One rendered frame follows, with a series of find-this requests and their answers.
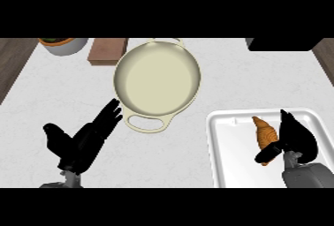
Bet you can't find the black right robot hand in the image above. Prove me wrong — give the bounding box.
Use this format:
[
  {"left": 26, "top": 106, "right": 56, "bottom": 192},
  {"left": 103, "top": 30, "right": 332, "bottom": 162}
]
[{"left": 252, "top": 109, "right": 319, "bottom": 165}]

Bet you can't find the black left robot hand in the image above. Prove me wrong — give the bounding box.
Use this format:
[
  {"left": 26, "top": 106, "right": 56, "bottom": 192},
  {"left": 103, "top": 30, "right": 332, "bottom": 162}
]
[{"left": 41, "top": 98, "right": 124, "bottom": 177}]

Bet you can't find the brown croissant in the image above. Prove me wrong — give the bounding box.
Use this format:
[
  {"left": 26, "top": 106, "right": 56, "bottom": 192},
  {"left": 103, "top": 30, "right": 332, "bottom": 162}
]
[{"left": 249, "top": 116, "right": 279, "bottom": 167}]

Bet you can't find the white rectangular tray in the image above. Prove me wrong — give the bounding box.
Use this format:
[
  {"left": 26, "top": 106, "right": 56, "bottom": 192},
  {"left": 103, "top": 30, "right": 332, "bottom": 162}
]
[{"left": 205, "top": 107, "right": 334, "bottom": 189}]

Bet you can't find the cream oval pot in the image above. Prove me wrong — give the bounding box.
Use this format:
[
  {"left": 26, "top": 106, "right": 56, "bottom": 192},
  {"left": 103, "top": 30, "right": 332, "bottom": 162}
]
[{"left": 112, "top": 38, "right": 202, "bottom": 134}]

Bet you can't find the brown wooden block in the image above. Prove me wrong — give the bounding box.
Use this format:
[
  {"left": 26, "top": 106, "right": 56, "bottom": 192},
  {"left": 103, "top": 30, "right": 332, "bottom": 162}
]
[{"left": 85, "top": 38, "right": 128, "bottom": 66}]

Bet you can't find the white bowl with orange rim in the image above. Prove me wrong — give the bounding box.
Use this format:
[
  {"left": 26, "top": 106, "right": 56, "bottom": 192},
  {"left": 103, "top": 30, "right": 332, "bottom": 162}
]
[{"left": 36, "top": 38, "right": 90, "bottom": 57}]

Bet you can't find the black appliance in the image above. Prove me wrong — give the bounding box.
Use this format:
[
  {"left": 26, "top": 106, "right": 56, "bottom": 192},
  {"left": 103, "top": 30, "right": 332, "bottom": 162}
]
[{"left": 243, "top": 38, "right": 325, "bottom": 52}]

